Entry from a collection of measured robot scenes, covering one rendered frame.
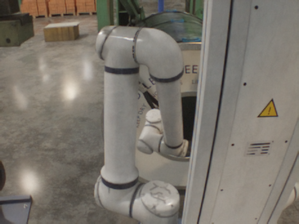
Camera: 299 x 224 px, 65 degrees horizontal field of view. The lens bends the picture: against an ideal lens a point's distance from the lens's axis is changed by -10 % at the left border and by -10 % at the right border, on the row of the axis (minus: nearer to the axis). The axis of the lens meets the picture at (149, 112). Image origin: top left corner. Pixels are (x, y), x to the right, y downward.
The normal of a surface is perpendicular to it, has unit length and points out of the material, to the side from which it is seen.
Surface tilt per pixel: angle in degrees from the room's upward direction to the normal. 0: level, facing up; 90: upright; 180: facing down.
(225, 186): 90
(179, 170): 90
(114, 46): 80
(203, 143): 90
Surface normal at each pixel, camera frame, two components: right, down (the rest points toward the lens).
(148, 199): 0.03, -0.79
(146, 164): 0.01, 0.50
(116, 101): -0.17, 0.34
